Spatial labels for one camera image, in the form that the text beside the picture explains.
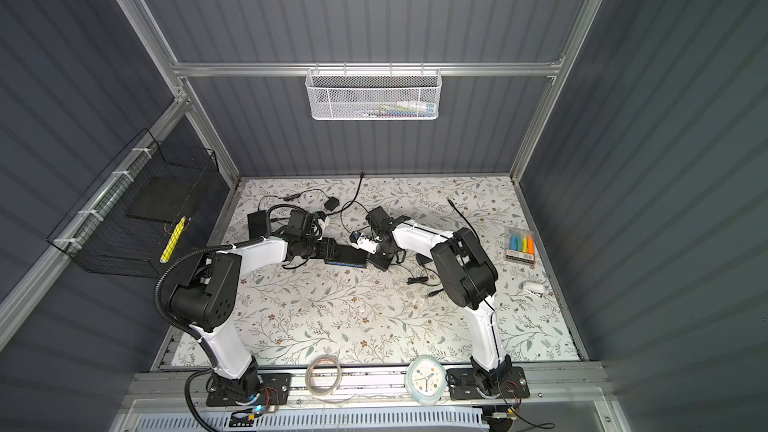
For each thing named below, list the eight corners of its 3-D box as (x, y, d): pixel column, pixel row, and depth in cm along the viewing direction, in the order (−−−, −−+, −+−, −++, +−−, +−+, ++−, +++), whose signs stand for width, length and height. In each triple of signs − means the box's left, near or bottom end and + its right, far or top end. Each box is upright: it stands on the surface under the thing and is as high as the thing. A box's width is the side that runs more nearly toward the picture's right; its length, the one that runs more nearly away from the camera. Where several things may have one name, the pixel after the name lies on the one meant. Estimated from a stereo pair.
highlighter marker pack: (505, 261, 99) (507, 258, 97) (504, 229, 107) (505, 225, 106) (535, 266, 98) (537, 263, 96) (531, 233, 106) (533, 230, 104)
